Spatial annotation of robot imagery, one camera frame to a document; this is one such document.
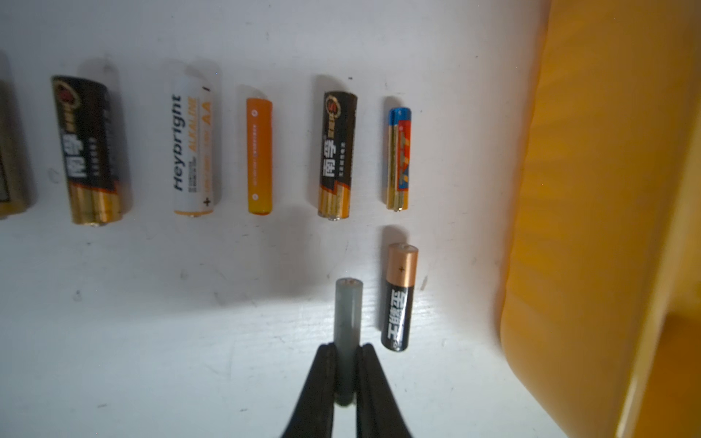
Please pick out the red gold blue battery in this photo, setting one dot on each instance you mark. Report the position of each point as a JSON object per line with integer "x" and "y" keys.
{"x": 398, "y": 154}

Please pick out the orange battery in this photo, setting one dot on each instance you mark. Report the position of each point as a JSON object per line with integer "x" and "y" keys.
{"x": 259, "y": 155}

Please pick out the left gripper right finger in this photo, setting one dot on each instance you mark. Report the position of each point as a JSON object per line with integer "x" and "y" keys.
{"x": 377, "y": 413}

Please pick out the black Duracell battery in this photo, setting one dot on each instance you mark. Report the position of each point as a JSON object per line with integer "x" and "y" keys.
{"x": 399, "y": 295}

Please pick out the black gold slim battery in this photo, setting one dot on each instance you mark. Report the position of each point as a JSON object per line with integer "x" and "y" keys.
{"x": 83, "y": 109}

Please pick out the yellow plastic storage box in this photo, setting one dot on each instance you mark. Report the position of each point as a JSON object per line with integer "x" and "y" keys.
{"x": 601, "y": 313}

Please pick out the pale grey battery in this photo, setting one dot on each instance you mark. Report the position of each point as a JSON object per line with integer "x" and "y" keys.
{"x": 347, "y": 335}

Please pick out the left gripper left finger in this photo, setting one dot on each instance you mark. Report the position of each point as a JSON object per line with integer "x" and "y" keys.
{"x": 313, "y": 413}

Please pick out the white alkaline AA battery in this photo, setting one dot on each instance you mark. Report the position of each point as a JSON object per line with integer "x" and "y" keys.
{"x": 192, "y": 111}

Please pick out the gold Guangming battery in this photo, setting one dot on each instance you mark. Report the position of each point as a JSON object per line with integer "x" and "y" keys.
{"x": 13, "y": 192}

